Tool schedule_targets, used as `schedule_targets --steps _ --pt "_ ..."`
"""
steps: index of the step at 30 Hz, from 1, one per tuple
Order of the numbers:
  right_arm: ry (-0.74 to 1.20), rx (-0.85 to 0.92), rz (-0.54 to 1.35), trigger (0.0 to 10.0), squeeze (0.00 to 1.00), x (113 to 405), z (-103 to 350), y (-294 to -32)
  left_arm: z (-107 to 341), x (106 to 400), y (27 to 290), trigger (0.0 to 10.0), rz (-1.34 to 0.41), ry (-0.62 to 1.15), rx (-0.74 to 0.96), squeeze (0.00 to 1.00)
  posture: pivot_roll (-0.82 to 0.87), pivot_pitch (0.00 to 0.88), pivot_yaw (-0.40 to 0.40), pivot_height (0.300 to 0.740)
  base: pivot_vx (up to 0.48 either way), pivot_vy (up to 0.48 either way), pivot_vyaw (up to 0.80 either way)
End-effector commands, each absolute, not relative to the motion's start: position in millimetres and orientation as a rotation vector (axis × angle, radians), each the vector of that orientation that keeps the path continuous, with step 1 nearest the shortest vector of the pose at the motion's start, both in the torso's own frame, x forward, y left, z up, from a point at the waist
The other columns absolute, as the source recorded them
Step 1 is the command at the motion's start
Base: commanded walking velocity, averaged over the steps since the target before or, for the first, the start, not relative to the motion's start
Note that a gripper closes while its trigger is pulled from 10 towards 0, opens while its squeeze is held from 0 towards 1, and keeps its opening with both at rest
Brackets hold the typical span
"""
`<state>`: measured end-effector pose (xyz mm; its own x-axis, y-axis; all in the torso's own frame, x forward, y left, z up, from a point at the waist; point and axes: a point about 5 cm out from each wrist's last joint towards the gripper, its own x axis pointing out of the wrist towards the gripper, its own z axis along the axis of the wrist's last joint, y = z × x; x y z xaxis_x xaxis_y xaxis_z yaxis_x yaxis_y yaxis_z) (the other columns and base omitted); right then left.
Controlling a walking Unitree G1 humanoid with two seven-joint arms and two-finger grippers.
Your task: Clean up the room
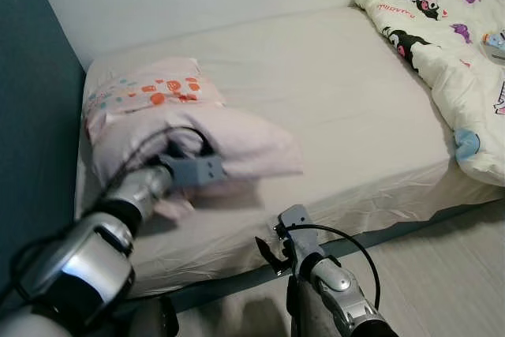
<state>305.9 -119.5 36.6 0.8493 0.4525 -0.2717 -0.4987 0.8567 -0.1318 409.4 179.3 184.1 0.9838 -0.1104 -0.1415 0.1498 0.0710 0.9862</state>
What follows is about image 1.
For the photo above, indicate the teal upholstered headboard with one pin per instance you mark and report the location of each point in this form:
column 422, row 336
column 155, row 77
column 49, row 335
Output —
column 35, row 116

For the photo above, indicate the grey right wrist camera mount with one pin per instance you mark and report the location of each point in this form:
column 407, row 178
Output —
column 296, row 230

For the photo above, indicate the dark grey robot right leg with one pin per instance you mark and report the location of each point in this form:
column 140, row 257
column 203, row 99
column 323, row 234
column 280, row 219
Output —
column 304, row 313

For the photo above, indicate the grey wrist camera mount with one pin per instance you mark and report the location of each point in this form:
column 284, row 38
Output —
column 296, row 230
column 197, row 171

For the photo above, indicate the cream cartoon print blanket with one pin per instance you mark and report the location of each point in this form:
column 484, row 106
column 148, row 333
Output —
column 458, row 92

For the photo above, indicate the pink dotted pillow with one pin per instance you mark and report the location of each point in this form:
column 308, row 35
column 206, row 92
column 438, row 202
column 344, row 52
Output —
column 245, row 144

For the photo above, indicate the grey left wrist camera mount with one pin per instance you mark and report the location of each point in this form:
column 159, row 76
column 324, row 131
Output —
column 197, row 171

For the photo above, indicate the dark grey robot left leg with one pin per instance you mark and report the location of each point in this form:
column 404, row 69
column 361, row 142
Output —
column 154, row 320

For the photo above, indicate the open blue patterned booklet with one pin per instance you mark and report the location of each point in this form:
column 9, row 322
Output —
column 495, row 45

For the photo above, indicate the dark grey robot leg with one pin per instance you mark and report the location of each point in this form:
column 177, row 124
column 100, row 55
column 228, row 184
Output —
column 304, row 313
column 154, row 320

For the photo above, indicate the mattress with beige sheet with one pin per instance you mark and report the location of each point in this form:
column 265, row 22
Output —
column 339, row 116

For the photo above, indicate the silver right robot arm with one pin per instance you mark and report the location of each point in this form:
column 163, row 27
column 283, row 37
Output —
column 339, row 293

